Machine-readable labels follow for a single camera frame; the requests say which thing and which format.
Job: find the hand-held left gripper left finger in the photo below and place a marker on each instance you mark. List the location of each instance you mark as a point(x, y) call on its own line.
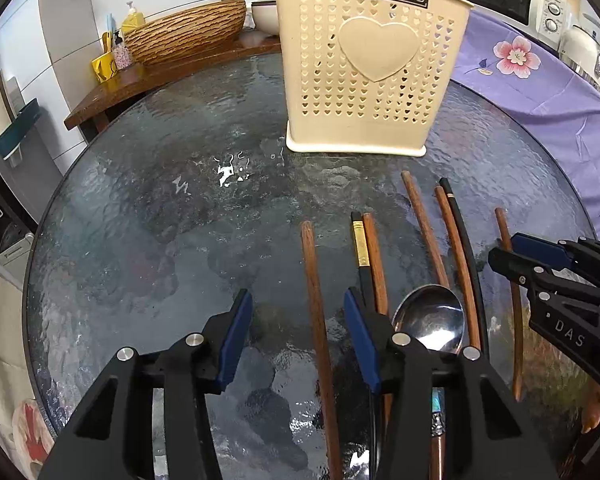
point(235, 340)

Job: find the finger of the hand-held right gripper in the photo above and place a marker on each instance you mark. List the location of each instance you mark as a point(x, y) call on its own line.
point(510, 262)
point(540, 250)

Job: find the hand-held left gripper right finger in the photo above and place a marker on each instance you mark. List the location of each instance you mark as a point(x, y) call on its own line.
point(362, 340)

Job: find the brown wooden chopstick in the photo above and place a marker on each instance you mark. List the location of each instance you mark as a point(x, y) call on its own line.
point(455, 245)
point(422, 220)
point(375, 260)
point(315, 300)
point(517, 335)

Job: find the plain black chopstick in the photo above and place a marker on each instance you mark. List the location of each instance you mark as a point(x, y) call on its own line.
point(462, 230)

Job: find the black chopstick with gold band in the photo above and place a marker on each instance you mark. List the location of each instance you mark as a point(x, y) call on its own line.
point(360, 245)

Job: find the cream perforated utensil holder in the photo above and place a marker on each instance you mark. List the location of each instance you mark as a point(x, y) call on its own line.
point(330, 85)

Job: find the person's right hand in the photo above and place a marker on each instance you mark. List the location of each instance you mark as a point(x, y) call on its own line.
point(593, 412)

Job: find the purple floral cloth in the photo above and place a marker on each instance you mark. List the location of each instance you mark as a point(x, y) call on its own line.
point(530, 100)

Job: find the white electric kettle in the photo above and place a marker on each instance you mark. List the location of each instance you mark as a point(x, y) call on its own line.
point(577, 45)

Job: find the red and white floor mat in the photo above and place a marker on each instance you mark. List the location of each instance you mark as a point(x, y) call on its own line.
point(32, 440)

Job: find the brown wooden counter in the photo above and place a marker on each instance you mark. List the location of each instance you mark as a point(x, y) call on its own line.
point(130, 85)

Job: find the yellow cup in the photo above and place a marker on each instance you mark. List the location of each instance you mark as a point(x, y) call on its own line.
point(104, 67)

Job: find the floral pump bottle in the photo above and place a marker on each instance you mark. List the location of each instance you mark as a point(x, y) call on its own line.
point(121, 55)

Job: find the wood-grain basin sink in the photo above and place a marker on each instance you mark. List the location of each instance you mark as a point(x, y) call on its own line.
point(185, 30)

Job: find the white pan with glass lid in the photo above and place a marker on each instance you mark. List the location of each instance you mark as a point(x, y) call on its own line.
point(266, 17)

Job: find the blue toothbrush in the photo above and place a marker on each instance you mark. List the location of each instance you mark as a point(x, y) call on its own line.
point(110, 30)

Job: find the yellow soap pump bottle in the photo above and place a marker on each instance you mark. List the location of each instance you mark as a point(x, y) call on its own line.
point(132, 20)

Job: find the cutting board wall rack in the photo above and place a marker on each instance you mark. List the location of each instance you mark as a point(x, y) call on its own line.
point(15, 125)

